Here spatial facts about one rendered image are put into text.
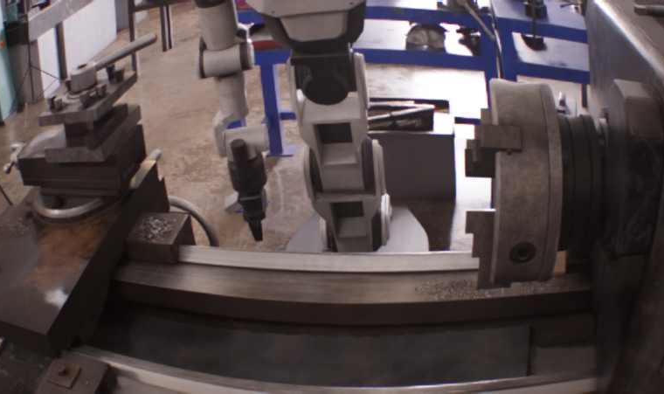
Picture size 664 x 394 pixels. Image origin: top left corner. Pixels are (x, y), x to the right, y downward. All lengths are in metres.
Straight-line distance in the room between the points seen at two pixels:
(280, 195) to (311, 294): 2.02
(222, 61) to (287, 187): 1.59
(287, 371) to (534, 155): 0.59
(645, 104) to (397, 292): 0.65
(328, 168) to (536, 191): 1.24
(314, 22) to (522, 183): 0.89
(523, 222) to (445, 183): 2.25
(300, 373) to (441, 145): 1.88
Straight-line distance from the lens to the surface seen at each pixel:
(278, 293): 1.15
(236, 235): 2.92
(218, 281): 1.19
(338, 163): 1.92
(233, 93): 1.74
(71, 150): 1.24
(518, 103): 0.79
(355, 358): 1.17
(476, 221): 0.87
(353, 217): 2.24
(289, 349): 1.20
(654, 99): 0.64
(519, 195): 0.75
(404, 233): 2.50
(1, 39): 5.29
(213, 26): 1.62
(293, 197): 3.11
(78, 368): 1.00
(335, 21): 1.55
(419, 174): 2.98
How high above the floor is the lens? 1.51
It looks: 29 degrees down
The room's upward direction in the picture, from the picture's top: 7 degrees counter-clockwise
